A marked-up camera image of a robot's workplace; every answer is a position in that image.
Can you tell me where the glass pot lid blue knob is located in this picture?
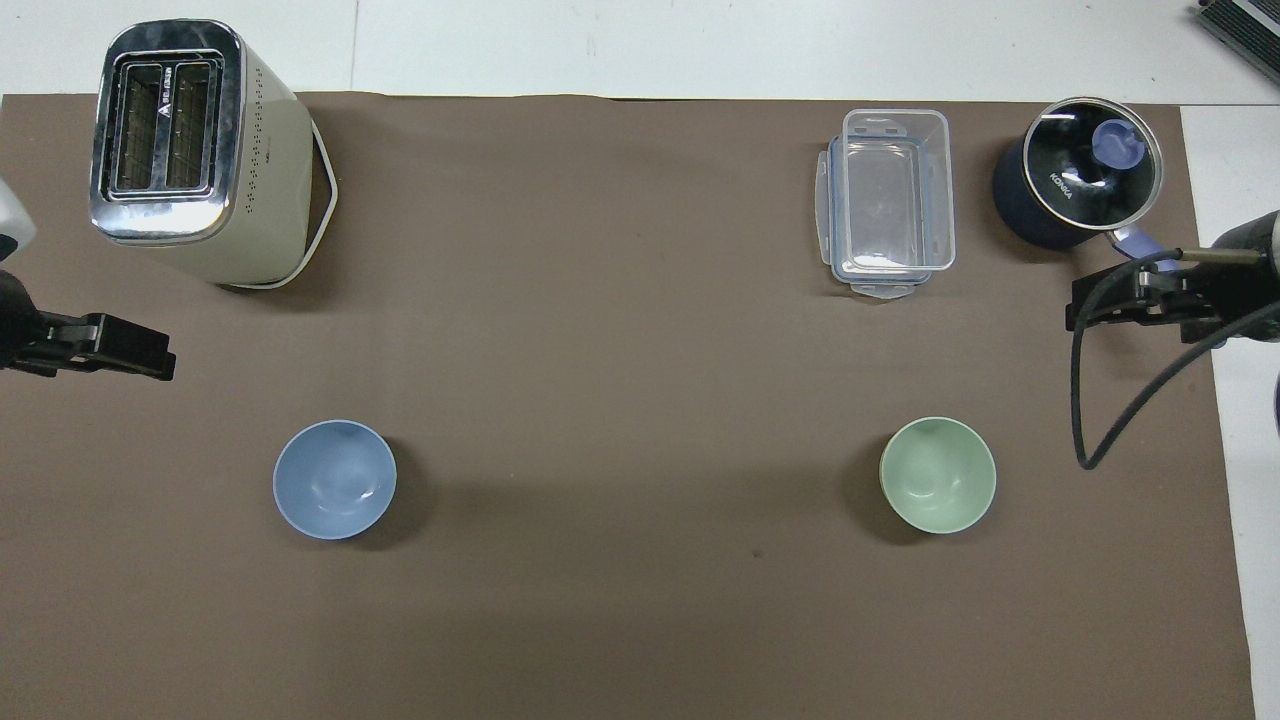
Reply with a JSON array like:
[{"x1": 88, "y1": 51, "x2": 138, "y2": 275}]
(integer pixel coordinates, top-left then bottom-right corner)
[{"x1": 1021, "y1": 96, "x2": 1167, "y2": 233}]

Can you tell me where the clear container lid blue seal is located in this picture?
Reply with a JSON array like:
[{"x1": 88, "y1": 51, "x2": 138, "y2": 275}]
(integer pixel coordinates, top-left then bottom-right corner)
[{"x1": 814, "y1": 134, "x2": 939, "y2": 300}]

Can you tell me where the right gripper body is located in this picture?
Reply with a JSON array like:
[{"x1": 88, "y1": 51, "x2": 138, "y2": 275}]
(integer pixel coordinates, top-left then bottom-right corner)
[{"x1": 1178, "y1": 266, "x2": 1280, "y2": 347}]

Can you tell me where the dark blue pot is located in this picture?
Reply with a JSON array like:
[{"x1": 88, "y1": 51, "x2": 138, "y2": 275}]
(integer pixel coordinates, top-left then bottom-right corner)
[{"x1": 991, "y1": 130, "x2": 1168, "y2": 275}]

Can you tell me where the dark grey ribbed device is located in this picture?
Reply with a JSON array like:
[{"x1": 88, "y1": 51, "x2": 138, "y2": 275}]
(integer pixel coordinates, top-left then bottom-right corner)
[{"x1": 1194, "y1": 0, "x2": 1280, "y2": 57}]

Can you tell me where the clear plastic food container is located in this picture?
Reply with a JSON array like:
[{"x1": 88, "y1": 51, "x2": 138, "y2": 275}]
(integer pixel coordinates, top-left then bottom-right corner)
[{"x1": 841, "y1": 108, "x2": 958, "y2": 275}]

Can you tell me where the cream and chrome toaster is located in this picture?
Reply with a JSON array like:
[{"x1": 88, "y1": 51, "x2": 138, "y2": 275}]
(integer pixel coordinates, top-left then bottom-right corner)
[{"x1": 89, "y1": 18, "x2": 340, "y2": 292}]

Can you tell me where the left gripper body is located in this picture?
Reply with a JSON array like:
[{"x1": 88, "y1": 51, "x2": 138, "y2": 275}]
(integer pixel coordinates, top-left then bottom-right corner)
[{"x1": 0, "y1": 268, "x2": 49, "y2": 379}]

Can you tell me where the blue bowl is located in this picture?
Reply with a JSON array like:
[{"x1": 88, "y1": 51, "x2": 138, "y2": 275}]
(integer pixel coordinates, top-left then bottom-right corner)
[{"x1": 272, "y1": 419, "x2": 399, "y2": 542}]

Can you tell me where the green bowl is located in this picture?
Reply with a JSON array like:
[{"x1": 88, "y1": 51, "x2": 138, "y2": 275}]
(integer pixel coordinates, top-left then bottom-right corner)
[{"x1": 878, "y1": 416, "x2": 998, "y2": 536}]

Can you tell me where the black cable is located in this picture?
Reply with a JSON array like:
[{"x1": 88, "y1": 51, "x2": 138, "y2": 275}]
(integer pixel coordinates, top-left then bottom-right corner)
[{"x1": 1069, "y1": 246, "x2": 1280, "y2": 471}]

